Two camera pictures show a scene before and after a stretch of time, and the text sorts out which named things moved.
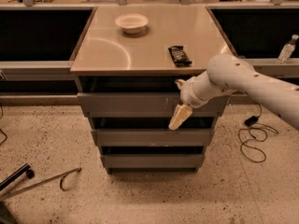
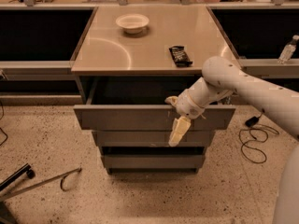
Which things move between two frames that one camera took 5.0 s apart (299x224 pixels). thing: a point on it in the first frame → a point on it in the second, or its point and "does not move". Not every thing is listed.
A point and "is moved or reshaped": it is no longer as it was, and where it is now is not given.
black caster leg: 25,169 does not move
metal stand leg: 62,176 does not move
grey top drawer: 144,105 is moved or reshaped
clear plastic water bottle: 288,49 does not move
